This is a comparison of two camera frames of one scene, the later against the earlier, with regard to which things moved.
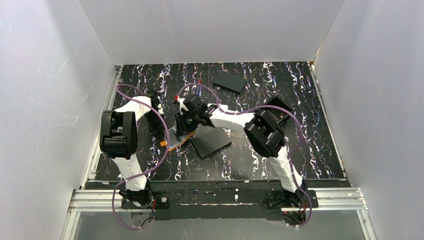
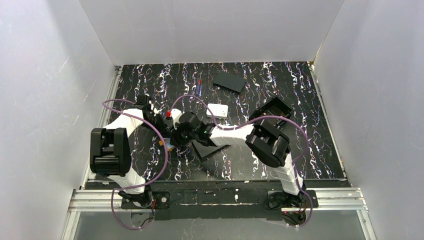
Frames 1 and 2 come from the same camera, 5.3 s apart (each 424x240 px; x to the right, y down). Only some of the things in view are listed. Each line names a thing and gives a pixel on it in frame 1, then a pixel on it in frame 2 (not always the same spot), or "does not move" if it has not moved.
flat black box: (229, 81) does not move
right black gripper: (182, 124) to (180, 137)
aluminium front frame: (349, 199) does not move
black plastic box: (278, 114) does not move
